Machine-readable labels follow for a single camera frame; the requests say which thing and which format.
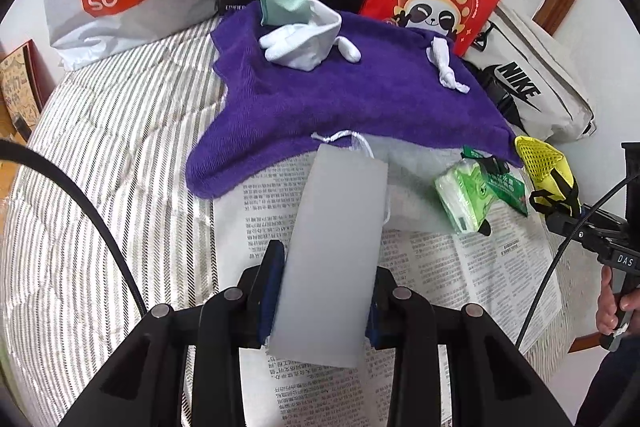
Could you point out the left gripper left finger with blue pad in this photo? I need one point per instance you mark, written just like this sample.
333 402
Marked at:
266 289

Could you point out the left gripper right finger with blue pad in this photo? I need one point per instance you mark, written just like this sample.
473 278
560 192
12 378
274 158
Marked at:
380 329

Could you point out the white foam sponge block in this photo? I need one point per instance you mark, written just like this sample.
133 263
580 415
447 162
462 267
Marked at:
329 273

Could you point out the yellow Adidas pouch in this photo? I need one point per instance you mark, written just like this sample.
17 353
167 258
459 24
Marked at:
555 187

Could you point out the green snack packet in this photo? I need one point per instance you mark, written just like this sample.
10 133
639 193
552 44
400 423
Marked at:
499 178

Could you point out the green tissue pack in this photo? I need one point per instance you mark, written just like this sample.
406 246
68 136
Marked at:
465 195

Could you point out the person right hand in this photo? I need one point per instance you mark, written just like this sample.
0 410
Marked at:
606 320

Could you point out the printed newspaper sheet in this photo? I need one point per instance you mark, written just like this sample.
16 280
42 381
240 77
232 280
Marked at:
501 272

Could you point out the white Nike waist bag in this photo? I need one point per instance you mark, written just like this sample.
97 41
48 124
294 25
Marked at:
531 79

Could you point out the purple plush towel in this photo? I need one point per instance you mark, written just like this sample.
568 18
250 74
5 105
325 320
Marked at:
273 113

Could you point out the white glove with green cuff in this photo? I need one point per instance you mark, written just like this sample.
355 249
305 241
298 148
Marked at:
304 34

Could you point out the small knotted white glove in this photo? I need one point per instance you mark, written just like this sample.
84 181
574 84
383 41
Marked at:
438 55

